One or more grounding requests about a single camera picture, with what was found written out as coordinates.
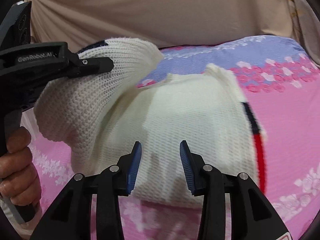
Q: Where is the white red black knit sweater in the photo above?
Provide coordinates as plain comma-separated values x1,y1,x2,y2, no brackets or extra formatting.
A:
34,38,265,208

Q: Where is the person's left hand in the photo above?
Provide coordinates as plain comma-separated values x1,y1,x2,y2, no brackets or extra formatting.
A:
1,127,41,207

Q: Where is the pink floral bed sheet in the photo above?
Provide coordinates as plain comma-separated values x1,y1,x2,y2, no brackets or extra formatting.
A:
22,35,319,239

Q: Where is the beige draped fabric cover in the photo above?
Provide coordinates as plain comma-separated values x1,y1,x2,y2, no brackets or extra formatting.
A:
27,0,294,51

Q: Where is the floral beige blanket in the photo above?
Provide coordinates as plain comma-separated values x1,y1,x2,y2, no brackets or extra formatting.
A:
287,0,319,67

